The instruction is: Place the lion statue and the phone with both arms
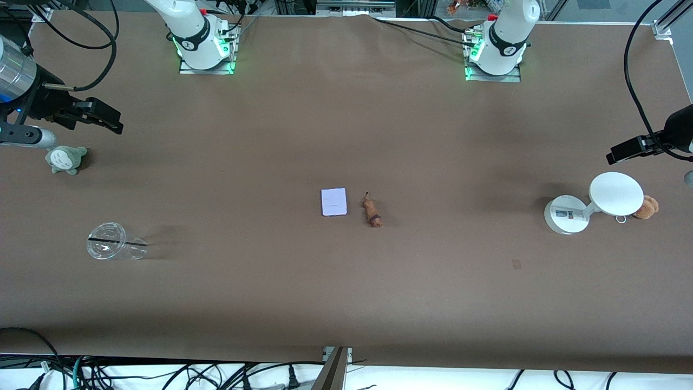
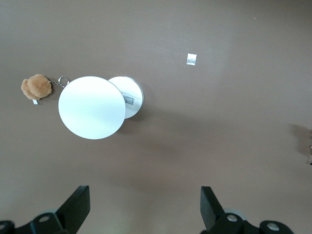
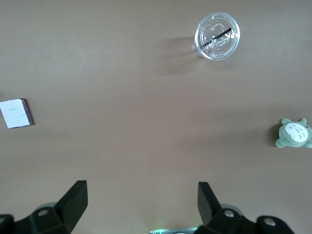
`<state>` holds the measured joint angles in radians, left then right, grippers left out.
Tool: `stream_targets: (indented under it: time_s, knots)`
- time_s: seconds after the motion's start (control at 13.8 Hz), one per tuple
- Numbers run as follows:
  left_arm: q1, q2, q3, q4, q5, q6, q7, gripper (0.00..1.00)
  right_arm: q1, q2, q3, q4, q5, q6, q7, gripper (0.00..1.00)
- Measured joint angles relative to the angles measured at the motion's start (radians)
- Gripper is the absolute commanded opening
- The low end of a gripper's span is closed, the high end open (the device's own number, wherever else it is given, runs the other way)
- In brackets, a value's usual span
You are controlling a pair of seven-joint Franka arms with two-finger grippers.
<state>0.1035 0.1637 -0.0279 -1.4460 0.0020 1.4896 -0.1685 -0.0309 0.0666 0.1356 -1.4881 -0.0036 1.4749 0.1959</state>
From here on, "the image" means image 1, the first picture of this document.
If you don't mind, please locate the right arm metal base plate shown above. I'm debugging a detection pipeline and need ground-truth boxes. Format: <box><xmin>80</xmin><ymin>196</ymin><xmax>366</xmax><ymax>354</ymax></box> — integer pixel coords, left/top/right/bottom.
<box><xmin>179</xmin><ymin>22</ymin><xmax>237</xmax><ymax>75</ymax></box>

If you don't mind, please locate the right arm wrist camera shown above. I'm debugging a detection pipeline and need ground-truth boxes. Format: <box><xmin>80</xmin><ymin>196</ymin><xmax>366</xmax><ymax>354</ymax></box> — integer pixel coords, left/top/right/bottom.
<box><xmin>0</xmin><ymin>125</ymin><xmax>58</xmax><ymax>150</ymax></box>

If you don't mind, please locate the grey totoro plush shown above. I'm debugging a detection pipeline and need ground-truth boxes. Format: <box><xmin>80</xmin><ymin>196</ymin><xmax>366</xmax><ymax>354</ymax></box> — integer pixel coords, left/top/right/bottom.
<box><xmin>45</xmin><ymin>145</ymin><xmax>88</xmax><ymax>176</ymax></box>

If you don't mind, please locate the brown lion statue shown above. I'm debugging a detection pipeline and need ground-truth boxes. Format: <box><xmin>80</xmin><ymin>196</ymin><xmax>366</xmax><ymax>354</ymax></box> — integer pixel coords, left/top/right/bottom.
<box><xmin>362</xmin><ymin>191</ymin><xmax>383</xmax><ymax>228</ymax></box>

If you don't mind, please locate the aluminium corner frame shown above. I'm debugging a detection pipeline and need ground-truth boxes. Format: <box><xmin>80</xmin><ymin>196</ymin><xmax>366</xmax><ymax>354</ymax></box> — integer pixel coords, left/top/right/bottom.
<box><xmin>652</xmin><ymin>0</ymin><xmax>693</xmax><ymax>40</ymax></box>

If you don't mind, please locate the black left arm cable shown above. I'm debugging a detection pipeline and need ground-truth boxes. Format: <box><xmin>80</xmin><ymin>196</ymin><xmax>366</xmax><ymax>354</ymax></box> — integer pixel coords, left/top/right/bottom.
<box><xmin>624</xmin><ymin>0</ymin><xmax>693</xmax><ymax>162</ymax></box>

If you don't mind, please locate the brown table cover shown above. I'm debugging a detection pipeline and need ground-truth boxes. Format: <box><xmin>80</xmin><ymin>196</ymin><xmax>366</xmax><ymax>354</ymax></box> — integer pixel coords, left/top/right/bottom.
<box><xmin>0</xmin><ymin>11</ymin><xmax>693</xmax><ymax>374</ymax></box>

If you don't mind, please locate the clear plastic cup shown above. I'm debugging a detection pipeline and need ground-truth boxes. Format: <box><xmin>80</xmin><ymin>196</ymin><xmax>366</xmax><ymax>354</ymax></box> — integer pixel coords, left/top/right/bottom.
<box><xmin>87</xmin><ymin>222</ymin><xmax>148</xmax><ymax>261</ymax></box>

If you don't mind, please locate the brown teddy bear plush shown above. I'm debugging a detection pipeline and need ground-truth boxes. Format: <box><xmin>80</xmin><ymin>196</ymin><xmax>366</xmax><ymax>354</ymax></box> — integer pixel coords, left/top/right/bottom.
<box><xmin>632</xmin><ymin>195</ymin><xmax>659</xmax><ymax>220</ymax></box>

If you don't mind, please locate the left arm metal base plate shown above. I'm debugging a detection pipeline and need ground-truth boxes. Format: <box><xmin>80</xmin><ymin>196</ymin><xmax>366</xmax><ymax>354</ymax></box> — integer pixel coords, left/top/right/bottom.
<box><xmin>465</xmin><ymin>27</ymin><xmax>522</xmax><ymax>83</ymax></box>

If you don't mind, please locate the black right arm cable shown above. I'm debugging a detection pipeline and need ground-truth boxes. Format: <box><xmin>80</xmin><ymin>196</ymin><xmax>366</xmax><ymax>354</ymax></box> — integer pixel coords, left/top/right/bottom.
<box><xmin>0</xmin><ymin>0</ymin><xmax>120</xmax><ymax>93</ymax></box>

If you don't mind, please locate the black base power cable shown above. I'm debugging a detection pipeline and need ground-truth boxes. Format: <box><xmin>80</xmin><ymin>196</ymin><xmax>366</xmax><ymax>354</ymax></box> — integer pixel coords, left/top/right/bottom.
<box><xmin>371</xmin><ymin>16</ymin><xmax>482</xmax><ymax>47</ymax></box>

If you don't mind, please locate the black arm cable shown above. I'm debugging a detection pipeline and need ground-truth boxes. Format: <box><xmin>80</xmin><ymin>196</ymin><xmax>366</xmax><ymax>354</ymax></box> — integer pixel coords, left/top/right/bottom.
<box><xmin>0</xmin><ymin>0</ymin><xmax>120</xmax><ymax>93</ymax></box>
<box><xmin>624</xmin><ymin>0</ymin><xmax>693</xmax><ymax>162</ymax></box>

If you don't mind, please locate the white square card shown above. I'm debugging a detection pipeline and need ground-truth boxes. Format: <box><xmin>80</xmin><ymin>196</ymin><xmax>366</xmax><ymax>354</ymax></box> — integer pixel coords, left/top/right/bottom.
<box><xmin>321</xmin><ymin>188</ymin><xmax>348</xmax><ymax>217</ymax></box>

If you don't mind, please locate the thick black floor cable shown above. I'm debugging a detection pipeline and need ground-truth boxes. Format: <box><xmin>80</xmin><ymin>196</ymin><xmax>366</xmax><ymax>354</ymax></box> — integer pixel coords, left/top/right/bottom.
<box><xmin>0</xmin><ymin>327</ymin><xmax>63</xmax><ymax>390</ymax></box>

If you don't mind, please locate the black straw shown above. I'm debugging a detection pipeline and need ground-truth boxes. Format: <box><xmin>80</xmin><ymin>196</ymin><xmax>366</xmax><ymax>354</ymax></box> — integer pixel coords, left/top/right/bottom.
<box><xmin>88</xmin><ymin>237</ymin><xmax>148</xmax><ymax>247</ymax></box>

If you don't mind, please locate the aluminium profile bar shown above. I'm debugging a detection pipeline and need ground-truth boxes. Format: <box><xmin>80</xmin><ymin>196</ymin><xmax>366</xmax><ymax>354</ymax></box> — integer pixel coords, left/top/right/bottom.
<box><xmin>311</xmin><ymin>347</ymin><xmax>352</xmax><ymax>390</ymax></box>

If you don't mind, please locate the grey power strip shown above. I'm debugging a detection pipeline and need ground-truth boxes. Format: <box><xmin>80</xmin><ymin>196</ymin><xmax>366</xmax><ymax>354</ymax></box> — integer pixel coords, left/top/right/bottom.
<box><xmin>317</xmin><ymin>0</ymin><xmax>396</xmax><ymax>16</ymax></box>

